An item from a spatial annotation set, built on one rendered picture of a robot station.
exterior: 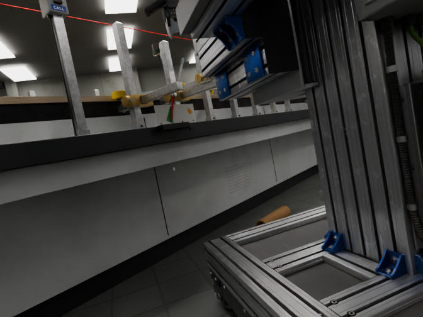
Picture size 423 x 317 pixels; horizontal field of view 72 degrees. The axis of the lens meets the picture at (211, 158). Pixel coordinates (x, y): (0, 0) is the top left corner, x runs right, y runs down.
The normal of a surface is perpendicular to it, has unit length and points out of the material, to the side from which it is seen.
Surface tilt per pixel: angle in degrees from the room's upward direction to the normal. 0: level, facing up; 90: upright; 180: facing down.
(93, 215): 90
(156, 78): 90
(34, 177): 90
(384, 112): 90
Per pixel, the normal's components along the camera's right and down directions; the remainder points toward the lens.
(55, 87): 0.31, 0.00
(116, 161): 0.74, -0.10
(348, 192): -0.93, 0.20
